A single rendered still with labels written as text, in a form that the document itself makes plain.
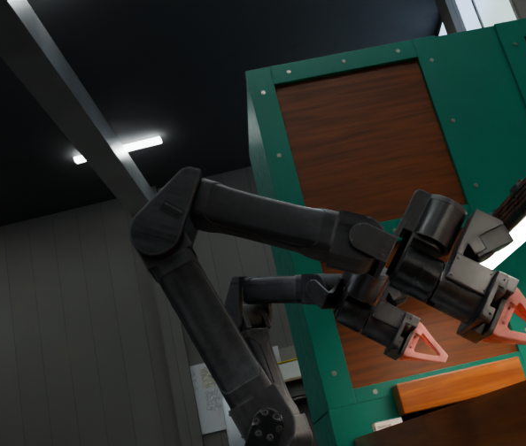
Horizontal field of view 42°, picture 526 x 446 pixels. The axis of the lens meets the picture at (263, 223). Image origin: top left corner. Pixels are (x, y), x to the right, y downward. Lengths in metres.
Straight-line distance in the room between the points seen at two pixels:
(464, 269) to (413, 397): 0.84
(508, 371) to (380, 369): 0.30
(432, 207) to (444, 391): 0.86
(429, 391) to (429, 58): 0.94
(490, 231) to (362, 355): 0.89
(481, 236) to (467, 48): 1.28
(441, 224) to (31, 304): 10.50
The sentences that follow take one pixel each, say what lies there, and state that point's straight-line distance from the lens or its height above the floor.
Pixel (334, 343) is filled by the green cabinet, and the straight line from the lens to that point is 1.71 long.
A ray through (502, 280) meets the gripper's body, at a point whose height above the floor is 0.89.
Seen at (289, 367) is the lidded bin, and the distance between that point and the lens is 9.61.
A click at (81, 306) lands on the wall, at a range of 10.91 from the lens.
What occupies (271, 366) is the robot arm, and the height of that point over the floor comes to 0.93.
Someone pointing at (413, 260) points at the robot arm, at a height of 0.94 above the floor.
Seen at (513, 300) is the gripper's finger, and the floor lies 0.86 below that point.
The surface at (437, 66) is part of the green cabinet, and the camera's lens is 2.06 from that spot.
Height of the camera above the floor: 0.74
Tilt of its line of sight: 19 degrees up
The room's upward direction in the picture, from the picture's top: 13 degrees counter-clockwise
